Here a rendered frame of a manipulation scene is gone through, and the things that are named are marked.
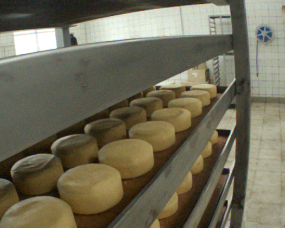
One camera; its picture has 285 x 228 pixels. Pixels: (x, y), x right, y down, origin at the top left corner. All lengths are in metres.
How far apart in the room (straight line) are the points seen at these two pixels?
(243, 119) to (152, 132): 0.30
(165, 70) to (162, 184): 0.08
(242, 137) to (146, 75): 0.42
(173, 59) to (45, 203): 0.14
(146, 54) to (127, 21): 6.47
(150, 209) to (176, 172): 0.05
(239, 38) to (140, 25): 5.97
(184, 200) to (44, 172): 0.20
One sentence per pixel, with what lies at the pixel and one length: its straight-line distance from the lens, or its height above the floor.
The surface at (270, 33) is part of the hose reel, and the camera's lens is 5.61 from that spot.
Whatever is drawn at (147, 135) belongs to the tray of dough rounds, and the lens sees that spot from 0.27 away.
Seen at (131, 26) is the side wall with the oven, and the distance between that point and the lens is 6.57.
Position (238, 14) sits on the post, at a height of 1.46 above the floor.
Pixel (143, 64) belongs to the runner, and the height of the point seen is 1.41.
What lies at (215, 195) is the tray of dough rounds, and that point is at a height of 1.13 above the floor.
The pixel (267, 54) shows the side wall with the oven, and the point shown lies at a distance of 5.74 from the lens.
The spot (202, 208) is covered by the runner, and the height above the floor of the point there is 1.23.
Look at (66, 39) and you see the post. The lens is 0.72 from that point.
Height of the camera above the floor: 1.42
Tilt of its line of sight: 16 degrees down
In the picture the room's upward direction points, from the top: 6 degrees counter-clockwise
